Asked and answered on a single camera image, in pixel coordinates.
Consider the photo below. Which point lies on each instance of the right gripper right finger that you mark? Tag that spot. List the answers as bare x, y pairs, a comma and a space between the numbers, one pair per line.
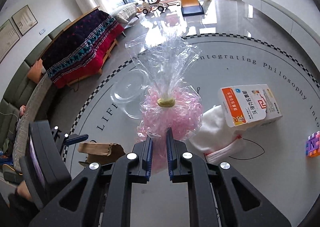
218, 194

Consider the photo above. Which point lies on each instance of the orange white medicine box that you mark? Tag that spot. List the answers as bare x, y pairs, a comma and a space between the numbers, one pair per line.
248, 106

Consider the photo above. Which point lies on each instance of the red patterned blanket bed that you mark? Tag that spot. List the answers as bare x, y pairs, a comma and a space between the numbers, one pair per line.
79, 50

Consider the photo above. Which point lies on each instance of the clear plastic lid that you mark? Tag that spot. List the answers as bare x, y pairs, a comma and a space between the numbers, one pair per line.
128, 92

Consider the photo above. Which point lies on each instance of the brown cardboard box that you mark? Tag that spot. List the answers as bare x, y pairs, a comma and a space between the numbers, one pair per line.
102, 153

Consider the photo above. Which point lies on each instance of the white ride-on toy car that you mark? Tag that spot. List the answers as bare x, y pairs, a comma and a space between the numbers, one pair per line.
146, 8

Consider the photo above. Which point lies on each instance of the pink shredded paper bag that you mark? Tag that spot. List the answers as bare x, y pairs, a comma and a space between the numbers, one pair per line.
168, 102

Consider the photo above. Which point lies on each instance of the person left hand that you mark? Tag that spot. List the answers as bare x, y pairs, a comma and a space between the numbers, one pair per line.
23, 191

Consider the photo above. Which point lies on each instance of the orange cushion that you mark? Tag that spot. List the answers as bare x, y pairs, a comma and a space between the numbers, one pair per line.
36, 72

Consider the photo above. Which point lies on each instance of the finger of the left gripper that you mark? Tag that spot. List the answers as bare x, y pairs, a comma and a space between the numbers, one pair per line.
73, 139

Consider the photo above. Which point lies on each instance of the framed wall picture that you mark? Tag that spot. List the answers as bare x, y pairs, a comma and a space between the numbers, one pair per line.
24, 20

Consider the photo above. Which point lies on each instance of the green sofa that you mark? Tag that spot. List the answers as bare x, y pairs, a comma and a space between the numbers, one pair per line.
18, 93

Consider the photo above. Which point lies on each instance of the white cloth pouch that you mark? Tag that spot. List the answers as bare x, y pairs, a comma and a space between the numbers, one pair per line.
215, 139

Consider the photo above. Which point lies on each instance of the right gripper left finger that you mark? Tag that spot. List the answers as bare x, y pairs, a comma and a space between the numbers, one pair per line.
100, 195

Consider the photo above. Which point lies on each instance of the colourful puzzle cube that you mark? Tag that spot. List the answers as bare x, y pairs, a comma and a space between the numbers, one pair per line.
312, 148

